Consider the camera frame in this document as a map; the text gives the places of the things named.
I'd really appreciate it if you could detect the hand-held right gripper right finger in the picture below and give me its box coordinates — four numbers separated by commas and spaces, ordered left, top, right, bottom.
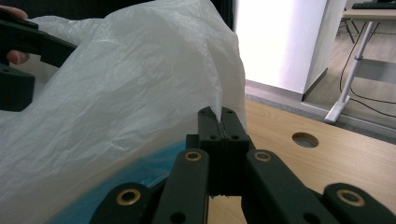
219, 106, 256, 197

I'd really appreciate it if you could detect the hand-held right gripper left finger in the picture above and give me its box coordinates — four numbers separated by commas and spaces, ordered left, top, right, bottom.
185, 105, 225, 196

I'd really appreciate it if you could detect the white blue-banded garbage bag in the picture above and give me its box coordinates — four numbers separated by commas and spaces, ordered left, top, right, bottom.
0, 0, 248, 224

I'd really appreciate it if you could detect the black keyboard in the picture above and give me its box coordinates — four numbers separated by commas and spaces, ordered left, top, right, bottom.
351, 1, 396, 10

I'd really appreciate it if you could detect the white wall panel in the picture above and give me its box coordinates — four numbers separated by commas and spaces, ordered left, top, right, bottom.
233, 0, 347, 102

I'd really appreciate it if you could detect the white desk frame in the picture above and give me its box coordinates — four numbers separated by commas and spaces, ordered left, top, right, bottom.
323, 7, 396, 126

